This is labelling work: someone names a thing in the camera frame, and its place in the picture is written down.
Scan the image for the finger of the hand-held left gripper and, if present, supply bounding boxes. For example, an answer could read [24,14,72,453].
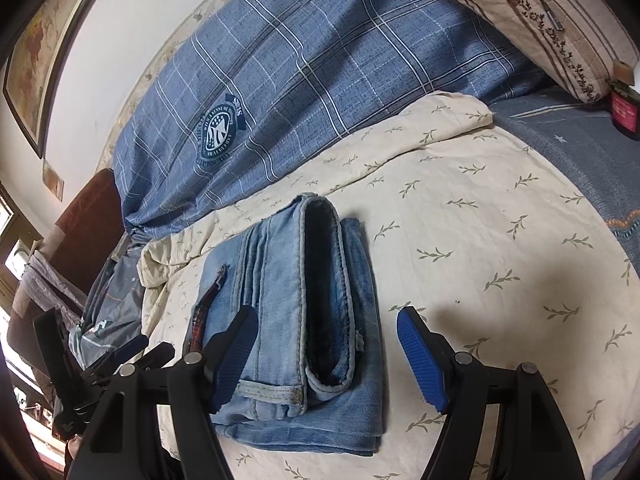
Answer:
[134,342,175,369]
[92,335,150,377]

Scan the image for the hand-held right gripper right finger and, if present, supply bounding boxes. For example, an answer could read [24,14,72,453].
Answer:
[396,305,587,480]

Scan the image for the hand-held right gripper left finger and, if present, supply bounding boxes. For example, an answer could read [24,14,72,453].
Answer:
[64,304,259,480]

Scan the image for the blue denim pants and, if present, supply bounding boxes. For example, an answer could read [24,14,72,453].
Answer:
[185,192,388,453]

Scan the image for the grey cloth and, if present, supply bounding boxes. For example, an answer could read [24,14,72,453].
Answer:
[22,252,88,311]

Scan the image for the wooden door with glass panes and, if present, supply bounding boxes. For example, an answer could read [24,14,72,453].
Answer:
[0,180,43,286]

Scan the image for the cream leaf-print blanket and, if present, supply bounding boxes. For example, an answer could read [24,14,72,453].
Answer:
[137,91,640,480]

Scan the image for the brown wooden headboard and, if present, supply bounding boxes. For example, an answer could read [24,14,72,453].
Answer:
[10,167,128,351]

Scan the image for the blue plaid quilt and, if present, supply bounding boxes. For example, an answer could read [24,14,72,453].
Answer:
[111,0,551,238]

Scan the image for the dark red jar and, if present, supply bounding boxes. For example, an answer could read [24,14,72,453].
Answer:
[607,79,640,142]

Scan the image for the cream striped floral pillow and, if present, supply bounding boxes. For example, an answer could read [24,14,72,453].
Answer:
[405,0,628,106]

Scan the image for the small wall picture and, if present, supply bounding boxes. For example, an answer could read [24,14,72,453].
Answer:
[41,159,65,203]

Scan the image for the large framed wall picture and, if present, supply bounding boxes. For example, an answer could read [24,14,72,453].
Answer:
[2,0,118,160]

